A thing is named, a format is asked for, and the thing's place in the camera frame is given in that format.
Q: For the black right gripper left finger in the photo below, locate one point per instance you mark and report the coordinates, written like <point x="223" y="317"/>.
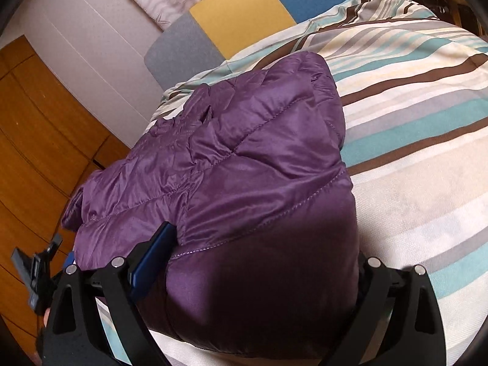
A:
<point x="127" y="280"/>

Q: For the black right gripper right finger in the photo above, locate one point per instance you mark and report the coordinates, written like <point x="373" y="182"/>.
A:
<point x="373" y="294"/>

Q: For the purple quilted puffer jacket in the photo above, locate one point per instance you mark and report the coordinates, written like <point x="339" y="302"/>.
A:
<point x="250" y="174"/>

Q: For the person's left hand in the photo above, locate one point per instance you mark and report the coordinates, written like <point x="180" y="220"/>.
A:
<point x="46" y="317"/>

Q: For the orange wooden wardrobe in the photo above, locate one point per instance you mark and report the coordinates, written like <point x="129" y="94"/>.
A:
<point x="50" y="144"/>

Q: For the striped bed duvet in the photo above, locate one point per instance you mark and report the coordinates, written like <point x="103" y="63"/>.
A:
<point x="414" y="93"/>

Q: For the wooden bedside desk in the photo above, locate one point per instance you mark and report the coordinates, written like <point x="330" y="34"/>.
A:
<point x="458" y="13"/>

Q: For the grey yellow blue headboard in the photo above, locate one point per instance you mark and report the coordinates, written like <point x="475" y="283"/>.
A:
<point x="213" y="31"/>

